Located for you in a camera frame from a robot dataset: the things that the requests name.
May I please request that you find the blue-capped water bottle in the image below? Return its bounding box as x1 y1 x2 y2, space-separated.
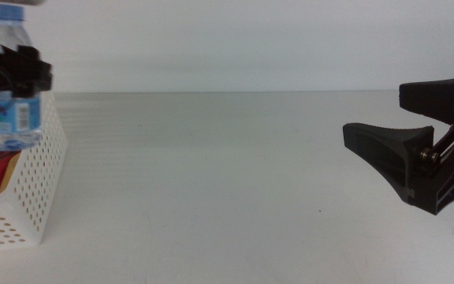
0 2 43 152

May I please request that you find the white perforated plastic basket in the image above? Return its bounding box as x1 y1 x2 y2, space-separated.
0 92 69 249

